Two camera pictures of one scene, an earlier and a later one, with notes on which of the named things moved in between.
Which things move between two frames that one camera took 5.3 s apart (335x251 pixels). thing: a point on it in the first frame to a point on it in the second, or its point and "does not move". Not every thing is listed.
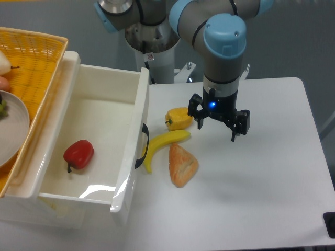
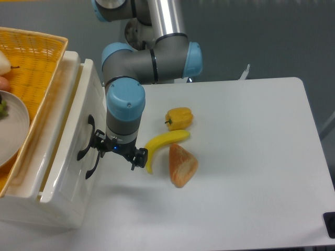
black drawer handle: [145, 129] to [80, 152]
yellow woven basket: [36, 58] does not move
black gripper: [221, 109] to [127, 149]
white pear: [5, 67] does not move
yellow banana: [164, 138] does not move
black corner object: [329, 220] does not move
